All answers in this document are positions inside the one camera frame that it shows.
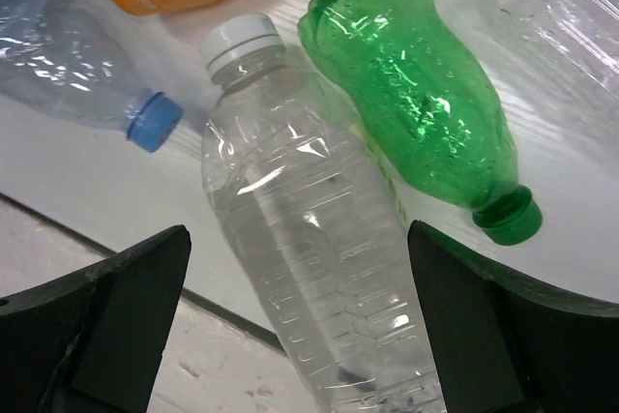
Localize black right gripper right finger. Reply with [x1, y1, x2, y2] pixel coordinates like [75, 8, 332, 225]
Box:
[407, 221, 618, 412]

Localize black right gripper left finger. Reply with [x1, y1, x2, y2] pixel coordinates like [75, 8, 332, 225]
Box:
[1, 225, 192, 412]

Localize large clear white capped bottle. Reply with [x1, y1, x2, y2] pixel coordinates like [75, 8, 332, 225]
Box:
[200, 13, 446, 412]

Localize clear bottle blue cap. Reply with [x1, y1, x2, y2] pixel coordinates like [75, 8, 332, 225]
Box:
[1, 0, 184, 153]

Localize green plastic bottle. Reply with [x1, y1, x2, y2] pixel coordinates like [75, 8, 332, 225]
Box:
[298, 0, 543, 246]

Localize clear crushed bottle centre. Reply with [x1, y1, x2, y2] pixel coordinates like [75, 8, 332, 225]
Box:
[478, 0, 618, 110]

